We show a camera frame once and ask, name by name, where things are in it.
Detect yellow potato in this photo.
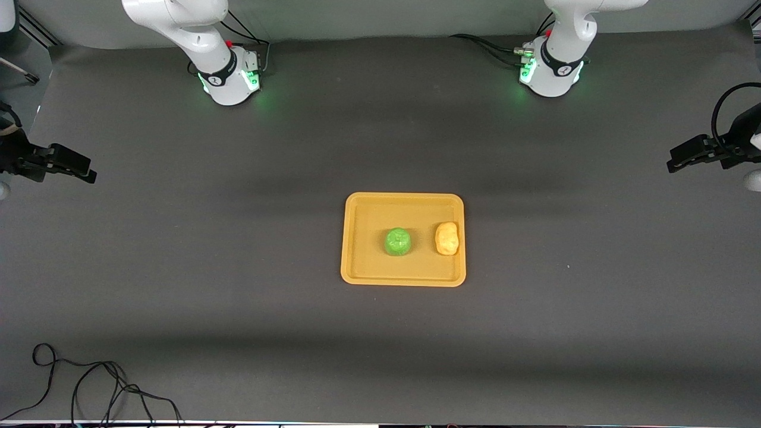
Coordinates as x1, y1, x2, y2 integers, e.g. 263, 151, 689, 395
435, 222, 460, 256

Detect black right arm base cables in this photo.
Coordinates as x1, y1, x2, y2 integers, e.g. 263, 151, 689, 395
187, 9, 271, 78

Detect black metal frame rail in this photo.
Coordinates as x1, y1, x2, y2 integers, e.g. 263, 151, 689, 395
18, 6, 63, 48

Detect thin black loose cable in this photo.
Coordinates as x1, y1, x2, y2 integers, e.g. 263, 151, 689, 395
0, 343, 184, 426

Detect black arm base cables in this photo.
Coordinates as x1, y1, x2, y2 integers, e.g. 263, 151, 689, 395
187, 9, 271, 78
450, 12, 556, 69

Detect dark grey table mat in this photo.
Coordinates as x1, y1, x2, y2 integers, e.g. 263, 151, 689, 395
0, 21, 761, 424

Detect black left arm base cables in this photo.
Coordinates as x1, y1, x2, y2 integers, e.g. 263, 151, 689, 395
450, 12, 556, 69

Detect green apple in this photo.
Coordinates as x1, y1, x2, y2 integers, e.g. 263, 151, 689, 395
383, 228, 412, 257

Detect orange plastic tray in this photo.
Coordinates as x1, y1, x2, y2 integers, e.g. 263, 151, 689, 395
341, 192, 467, 288

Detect grey metal rod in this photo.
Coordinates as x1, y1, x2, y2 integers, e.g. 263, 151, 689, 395
0, 56, 40, 84

